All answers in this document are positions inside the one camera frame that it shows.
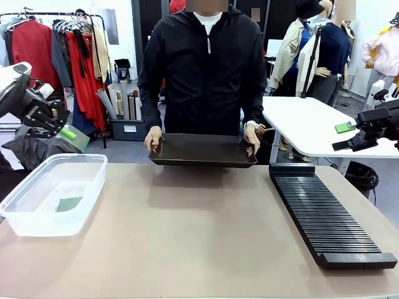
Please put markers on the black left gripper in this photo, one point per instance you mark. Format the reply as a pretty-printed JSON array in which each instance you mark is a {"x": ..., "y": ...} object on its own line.
[{"x": 34, "y": 107}]

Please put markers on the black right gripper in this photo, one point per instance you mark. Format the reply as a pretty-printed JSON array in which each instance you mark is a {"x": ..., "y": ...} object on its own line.
[{"x": 381, "y": 121}]

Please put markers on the black plastic tray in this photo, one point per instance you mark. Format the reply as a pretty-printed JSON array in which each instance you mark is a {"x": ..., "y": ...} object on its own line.
[{"x": 202, "y": 151}]

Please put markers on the person's right forearm black sleeve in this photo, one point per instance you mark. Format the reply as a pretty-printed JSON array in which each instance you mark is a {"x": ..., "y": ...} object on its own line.
[{"x": 151, "y": 109}]

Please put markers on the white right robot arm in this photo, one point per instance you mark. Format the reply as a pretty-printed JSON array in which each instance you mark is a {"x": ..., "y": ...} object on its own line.
[{"x": 377, "y": 85}]

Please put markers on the person's left forearm black sleeve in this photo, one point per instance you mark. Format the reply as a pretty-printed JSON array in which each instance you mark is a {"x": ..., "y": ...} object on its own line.
[{"x": 254, "y": 106}]

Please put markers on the person's right hand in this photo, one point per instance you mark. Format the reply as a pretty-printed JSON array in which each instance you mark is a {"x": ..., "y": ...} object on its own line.
[{"x": 153, "y": 137}]

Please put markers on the person's left hand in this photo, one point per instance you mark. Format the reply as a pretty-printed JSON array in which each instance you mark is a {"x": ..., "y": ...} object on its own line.
[{"x": 253, "y": 138}]

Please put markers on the navy blue garment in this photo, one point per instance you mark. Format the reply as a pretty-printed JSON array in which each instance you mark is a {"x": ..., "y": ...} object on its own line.
[{"x": 82, "y": 118}]

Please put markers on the red dress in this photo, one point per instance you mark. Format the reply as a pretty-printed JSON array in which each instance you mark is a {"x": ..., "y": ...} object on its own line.
[{"x": 85, "y": 90}]

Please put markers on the white side table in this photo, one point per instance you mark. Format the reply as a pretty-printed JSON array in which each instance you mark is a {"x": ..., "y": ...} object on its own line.
[{"x": 305, "y": 124}]

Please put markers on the dark grey fabric heap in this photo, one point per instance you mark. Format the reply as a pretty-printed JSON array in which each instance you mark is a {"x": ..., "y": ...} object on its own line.
[{"x": 22, "y": 146}]

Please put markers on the clear plastic box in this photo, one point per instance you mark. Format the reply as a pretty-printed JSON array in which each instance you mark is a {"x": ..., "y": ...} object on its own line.
[{"x": 78, "y": 174}]

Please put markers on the black storage bin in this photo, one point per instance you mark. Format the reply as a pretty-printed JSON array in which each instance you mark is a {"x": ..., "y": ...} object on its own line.
[{"x": 127, "y": 129}]

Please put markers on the bundle of paper rolls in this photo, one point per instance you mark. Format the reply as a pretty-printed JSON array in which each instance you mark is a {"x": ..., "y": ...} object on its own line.
[{"x": 123, "y": 99}]

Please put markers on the grey hanging garment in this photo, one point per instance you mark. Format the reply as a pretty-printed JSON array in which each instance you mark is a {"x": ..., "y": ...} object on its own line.
[{"x": 60, "y": 59}]

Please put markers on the black hanging scarf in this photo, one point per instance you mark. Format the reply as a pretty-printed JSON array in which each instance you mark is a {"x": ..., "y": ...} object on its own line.
[{"x": 81, "y": 50}]

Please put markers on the beige hanging garment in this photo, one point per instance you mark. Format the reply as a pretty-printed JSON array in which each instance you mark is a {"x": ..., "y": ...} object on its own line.
[{"x": 101, "y": 56}]

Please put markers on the red coat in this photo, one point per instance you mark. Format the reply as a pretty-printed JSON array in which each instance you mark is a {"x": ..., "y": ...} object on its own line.
[{"x": 34, "y": 50}]

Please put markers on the black slotted PCB rack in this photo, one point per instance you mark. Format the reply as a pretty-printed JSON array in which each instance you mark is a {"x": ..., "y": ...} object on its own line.
[{"x": 321, "y": 215}]

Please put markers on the mannequin navy top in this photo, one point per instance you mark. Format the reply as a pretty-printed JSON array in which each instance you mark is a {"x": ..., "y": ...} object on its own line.
[{"x": 333, "y": 53}]

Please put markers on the mannequin pink top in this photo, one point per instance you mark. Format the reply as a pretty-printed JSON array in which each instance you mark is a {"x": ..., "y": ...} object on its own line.
[{"x": 385, "y": 53}]

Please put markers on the light blue hanging garment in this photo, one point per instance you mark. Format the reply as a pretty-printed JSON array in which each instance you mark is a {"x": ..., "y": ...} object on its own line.
[{"x": 3, "y": 46}]

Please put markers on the mannequin beige coat black hat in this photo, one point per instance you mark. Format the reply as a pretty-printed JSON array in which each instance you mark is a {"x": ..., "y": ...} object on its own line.
[{"x": 288, "y": 56}]

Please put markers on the white board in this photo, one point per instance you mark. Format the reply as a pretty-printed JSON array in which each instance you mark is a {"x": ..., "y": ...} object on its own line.
[{"x": 275, "y": 48}]

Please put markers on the black zip jacket torso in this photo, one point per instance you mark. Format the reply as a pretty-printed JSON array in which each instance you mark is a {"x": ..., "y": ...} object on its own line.
[{"x": 202, "y": 81}]

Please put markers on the white t-shirt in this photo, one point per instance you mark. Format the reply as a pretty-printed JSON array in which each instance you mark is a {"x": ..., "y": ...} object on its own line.
[{"x": 208, "y": 20}]

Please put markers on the grey wall poster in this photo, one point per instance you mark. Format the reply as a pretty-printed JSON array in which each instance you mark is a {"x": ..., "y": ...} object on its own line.
[{"x": 111, "y": 26}]

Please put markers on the black metal clothes rail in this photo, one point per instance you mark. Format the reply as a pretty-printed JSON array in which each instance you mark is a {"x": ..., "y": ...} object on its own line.
[{"x": 93, "y": 17}]

